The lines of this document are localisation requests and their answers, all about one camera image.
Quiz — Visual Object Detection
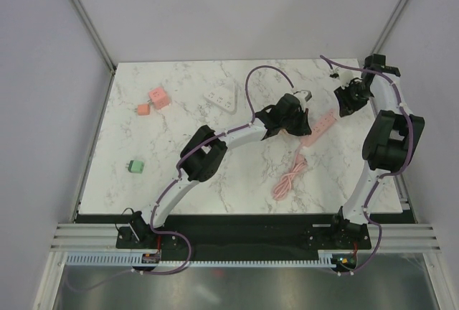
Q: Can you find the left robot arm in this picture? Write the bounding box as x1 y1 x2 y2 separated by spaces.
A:
115 90 312 249

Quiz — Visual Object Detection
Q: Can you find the green charger plug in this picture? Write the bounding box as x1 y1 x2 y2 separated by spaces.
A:
126 159 145 174

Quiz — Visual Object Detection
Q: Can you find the salmon charger plug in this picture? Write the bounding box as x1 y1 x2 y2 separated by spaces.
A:
135 103 151 116

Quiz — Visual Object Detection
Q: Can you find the aluminium frame post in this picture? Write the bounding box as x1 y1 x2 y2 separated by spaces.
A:
366 0 411 56
69 0 116 75

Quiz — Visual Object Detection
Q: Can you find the pink cube socket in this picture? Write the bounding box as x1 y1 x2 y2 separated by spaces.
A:
148 87 171 111

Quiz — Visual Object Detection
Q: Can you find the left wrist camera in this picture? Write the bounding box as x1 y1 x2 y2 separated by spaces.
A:
293 89 312 111

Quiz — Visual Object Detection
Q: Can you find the white slotted cable duct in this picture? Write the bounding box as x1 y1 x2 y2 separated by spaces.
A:
65 250 354 269

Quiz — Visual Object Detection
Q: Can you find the white triangular power strip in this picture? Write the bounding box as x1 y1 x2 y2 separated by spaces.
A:
203 85 237 114

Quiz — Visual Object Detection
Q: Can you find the pink power strip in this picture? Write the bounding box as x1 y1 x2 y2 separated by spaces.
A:
301 109 337 147

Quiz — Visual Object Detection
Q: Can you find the aluminium rail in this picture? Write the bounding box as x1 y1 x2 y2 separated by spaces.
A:
51 223 118 252

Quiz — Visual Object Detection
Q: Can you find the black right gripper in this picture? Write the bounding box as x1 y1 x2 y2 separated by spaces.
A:
333 80 373 118

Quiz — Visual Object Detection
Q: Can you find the right aluminium frame post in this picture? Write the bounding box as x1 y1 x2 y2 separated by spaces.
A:
366 0 411 56

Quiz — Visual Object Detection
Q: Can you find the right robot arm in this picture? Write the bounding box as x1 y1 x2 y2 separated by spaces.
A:
328 54 425 249

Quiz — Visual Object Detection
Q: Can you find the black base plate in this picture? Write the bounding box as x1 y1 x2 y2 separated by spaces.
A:
116 212 372 264

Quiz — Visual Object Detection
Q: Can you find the left aluminium frame post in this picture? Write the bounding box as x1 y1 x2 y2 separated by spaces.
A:
69 0 116 75

